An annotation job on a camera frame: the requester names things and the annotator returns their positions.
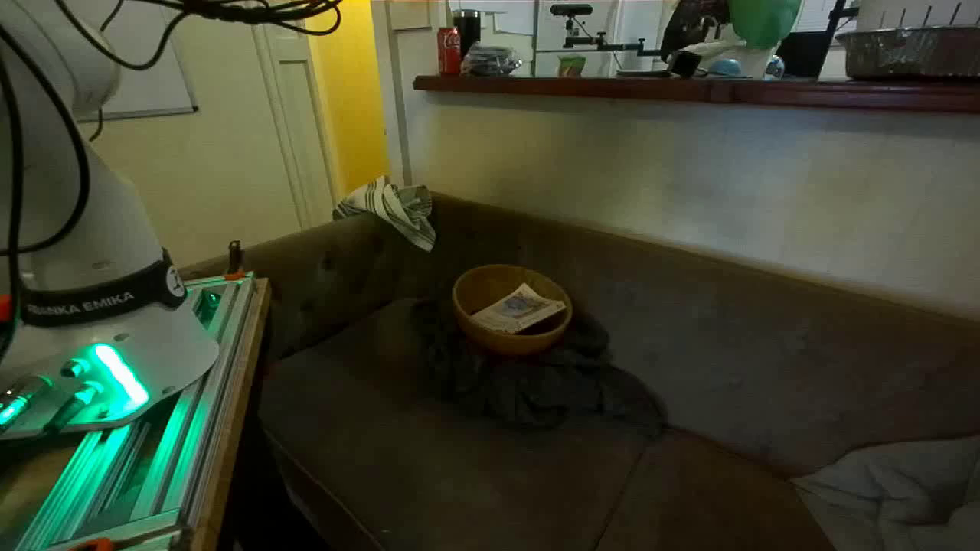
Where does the wooden bowl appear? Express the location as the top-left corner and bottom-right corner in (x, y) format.
(450, 260), (576, 358)

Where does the grey glass bowl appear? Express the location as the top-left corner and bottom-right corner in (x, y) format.
(462, 43), (523, 79)

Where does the dark wooden shelf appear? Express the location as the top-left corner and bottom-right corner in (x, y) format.
(411, 75), (980, 117)

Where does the Andersen fairy tales book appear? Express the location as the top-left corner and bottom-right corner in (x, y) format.
(469, 282), (570, 336)

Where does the light grey striped cloth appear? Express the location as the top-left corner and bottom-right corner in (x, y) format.
(330, 176), (440, 255)

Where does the dark grey crumpled cloth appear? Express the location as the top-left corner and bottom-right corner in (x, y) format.
(411, 301), (670, 440)

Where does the brown tufted sofa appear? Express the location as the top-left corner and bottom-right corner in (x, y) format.
(179, 194), (980, 551)

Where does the red can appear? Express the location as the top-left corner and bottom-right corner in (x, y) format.
(438, 25), (465, 79)

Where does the white door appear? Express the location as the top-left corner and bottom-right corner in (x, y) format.
(252, 21), (347, 234)

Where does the black tumbler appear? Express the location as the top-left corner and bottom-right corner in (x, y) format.
(453, 10), (485, 58)

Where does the small dark bottle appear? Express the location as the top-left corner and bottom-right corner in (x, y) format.
(223, 238), (249, 286)

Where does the green round ball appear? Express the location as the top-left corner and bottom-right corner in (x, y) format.
(726, 0), (805, 51)

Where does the whiteboard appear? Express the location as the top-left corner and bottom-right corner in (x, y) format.
(73, 0), (203, 122)

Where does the white pillow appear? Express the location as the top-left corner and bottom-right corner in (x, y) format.
(790, 433), (980, 551)

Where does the aluminium foil tray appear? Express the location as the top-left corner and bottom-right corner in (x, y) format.
(837, 25), (980, 87)

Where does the white slotted colander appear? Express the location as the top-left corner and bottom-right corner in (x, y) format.
(854, 0), (980, 32)

